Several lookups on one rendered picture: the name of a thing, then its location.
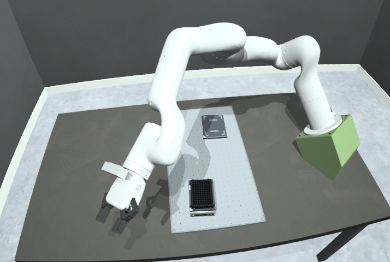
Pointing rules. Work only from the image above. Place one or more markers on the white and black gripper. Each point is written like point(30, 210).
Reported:
point(122, 193)

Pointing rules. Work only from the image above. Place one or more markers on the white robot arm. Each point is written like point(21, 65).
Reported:
point(206, 41)

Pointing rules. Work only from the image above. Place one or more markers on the black well plate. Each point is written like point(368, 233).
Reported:
point(201, 194)

